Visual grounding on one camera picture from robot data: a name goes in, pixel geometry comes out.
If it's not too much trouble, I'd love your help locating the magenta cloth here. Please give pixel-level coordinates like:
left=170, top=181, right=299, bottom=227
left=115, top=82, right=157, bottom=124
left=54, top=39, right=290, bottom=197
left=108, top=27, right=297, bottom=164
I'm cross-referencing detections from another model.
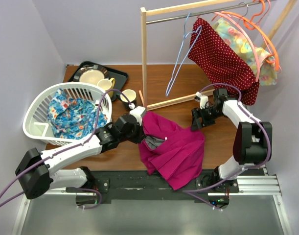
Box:
left=138, top=112, right=206, bottom=190

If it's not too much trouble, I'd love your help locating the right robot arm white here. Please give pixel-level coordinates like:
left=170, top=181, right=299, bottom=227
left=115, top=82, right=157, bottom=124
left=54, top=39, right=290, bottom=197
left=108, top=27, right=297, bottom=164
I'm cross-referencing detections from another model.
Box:
left=191, top=88, right=273, bottom=192

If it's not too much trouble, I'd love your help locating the yellow mug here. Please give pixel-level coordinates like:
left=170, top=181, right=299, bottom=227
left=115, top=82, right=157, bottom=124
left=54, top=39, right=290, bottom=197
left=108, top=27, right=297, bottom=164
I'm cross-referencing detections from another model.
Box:
left=97, top=78, right=115, bottom=91

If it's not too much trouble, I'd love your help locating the wooden clothes rack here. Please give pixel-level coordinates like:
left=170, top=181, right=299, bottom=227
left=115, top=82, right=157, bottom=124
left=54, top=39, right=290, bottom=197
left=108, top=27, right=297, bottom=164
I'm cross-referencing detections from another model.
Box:
left=138, top=0, right=299, bottom=111

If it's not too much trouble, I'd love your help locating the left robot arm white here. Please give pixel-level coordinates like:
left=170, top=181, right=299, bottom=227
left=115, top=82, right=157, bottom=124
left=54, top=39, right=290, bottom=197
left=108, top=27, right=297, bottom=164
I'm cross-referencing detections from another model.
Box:
left=15, top=106, right=146, bottom=199

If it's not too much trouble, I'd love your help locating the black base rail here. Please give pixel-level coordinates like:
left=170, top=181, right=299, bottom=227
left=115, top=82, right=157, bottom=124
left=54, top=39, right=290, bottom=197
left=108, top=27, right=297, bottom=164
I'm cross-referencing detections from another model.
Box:
left=66, top=168, right=240, bottom=205

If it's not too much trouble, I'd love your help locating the orange plastic hanger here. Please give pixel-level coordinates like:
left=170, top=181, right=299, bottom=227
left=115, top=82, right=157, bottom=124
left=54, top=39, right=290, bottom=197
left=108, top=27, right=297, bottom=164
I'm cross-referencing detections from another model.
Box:
left=214, top=0, right=281, bottom=72

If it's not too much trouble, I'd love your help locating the floral pastel skirt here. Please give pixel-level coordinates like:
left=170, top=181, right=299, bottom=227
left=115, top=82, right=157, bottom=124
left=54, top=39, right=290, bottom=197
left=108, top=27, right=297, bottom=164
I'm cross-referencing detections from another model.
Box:
left=212, top=18, right=277, bottom=86

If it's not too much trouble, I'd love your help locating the cream plate black rim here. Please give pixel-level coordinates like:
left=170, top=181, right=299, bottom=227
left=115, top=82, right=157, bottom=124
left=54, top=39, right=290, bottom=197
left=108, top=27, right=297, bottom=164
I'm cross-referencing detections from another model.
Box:
left=73, top=64, right=109, bottom=85

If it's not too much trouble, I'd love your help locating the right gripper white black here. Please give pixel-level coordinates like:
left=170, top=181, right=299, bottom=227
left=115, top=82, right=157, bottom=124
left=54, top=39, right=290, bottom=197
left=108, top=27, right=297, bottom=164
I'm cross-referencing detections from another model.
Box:
left=190, top=105, right=225, bottom=131

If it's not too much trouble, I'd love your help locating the white laundry basket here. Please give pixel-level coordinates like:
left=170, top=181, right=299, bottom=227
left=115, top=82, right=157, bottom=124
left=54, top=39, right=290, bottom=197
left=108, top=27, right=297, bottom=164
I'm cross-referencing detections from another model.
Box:
left=23, top=82, right=112, bottom=146

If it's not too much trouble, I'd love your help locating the red polka dot skirt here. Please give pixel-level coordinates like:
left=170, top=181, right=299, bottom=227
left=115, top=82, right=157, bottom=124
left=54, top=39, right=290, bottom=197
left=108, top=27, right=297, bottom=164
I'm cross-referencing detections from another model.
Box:
left=188, top=18, right=259, bottom=105

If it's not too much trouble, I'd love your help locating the blue wire hanger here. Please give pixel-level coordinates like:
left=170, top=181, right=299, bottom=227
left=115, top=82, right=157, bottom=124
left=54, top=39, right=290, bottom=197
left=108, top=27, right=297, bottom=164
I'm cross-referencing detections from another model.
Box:
left=165, top=12, right=203, bottom=97

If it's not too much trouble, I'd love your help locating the pink plastic hanger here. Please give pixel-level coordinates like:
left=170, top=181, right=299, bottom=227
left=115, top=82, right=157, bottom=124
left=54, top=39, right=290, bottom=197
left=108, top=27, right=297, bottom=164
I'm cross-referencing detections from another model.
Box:
left=197, top=2, right=261, bottom=83

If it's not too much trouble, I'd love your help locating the black tray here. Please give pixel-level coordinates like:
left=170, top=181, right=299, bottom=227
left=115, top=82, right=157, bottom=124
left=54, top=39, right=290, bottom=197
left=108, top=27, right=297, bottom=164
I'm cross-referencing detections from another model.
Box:
left=67, top=61, right=129, bottom=91

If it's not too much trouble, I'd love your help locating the black mug cream inside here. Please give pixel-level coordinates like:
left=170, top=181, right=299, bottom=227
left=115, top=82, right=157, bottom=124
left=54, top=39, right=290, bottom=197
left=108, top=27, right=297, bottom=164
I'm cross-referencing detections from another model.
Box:
left=116, top=89, right=137, bottom=111

